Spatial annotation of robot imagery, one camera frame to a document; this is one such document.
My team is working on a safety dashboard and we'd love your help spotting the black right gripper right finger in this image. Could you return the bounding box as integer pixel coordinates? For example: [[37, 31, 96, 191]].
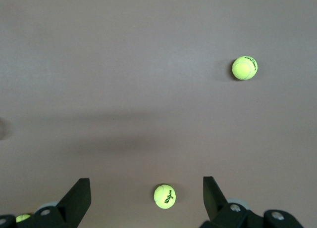
[[200, 176, 304, 228]]

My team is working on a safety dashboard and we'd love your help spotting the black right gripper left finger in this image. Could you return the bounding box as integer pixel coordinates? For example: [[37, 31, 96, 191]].
[[0, 178, 92, 228]]

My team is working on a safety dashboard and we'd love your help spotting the yellow Head tennis ball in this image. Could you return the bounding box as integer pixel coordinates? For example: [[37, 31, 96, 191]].
[[15, 214, 32, 224], [232, 55, 259, 80]]

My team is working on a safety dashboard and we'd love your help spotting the yellow Wilson tennis ball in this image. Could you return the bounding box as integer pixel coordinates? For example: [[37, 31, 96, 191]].
[[153, 183, 177, 209]]

